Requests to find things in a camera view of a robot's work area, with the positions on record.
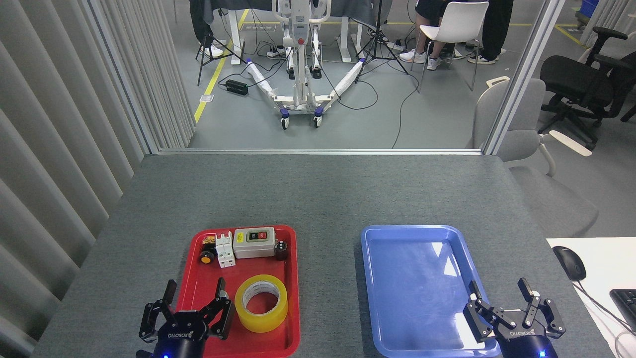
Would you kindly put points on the white circuit breaker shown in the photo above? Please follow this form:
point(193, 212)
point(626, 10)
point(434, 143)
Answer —
point(226, 251)

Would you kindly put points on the yellow push button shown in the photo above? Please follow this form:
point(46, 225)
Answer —
point(206, 257)

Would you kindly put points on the dark round knob switch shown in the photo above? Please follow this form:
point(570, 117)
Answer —
point(281, 251)

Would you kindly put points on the grey vertical blinds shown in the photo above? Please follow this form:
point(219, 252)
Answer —
point(49, 124)

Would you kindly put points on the blue plastic tray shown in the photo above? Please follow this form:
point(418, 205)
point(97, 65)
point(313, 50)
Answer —
point(392, 248)

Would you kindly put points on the standing person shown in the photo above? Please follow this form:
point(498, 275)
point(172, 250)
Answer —
point(497, 25)

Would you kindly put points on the black tripod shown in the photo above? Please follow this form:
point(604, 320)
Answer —
point(380, 40)

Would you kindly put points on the white wheeled stand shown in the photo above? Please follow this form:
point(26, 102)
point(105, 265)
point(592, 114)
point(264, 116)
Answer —
point(300, 74)

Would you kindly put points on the blue bin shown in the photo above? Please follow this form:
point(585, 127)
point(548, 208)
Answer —
point(590, 6)

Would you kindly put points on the white plastic chair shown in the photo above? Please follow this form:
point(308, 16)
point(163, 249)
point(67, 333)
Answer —
point(459, 22)

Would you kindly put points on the black keyboard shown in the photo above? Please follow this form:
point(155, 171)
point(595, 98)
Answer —
point(626, 303)

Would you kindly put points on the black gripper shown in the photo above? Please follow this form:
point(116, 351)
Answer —
point(526, 343)
point(181, 335)

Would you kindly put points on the black office chair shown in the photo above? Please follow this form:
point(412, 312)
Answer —
point(571, 79)

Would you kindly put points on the silver frame post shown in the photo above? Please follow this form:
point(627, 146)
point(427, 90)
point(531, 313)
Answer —
point(526, 69)

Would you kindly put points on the black power adapter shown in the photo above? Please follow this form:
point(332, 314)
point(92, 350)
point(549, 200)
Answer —
point(236, 87)

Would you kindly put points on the white desk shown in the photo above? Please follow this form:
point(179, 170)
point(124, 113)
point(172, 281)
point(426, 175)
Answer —
point(601, 263)

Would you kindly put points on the red plastic tray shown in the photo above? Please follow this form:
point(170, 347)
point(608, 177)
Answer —
point(198, 278)

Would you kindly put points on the grey push button switch box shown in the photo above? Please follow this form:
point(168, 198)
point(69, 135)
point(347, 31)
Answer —
point(253, 246)

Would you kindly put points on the yellow tape roll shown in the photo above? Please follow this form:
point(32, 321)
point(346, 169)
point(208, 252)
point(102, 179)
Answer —
point(261, 320)

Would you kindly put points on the small black brass component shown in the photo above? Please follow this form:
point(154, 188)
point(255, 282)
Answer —
point(208, 241)

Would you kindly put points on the black computer mouse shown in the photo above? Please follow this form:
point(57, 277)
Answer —
point(570, 261)

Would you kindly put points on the person with white shoe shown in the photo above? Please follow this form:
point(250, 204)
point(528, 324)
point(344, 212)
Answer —
point(201, 20)

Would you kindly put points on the grey office chair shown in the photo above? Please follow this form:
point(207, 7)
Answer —
point(521, 139)

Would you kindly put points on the silver frame rail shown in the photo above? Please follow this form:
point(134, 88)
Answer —
point(323, 151)

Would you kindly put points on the black folding stand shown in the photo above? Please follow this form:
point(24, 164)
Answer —
point(208, 49)

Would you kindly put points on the seated person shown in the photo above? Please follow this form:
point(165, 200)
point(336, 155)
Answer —
point(427, 20)

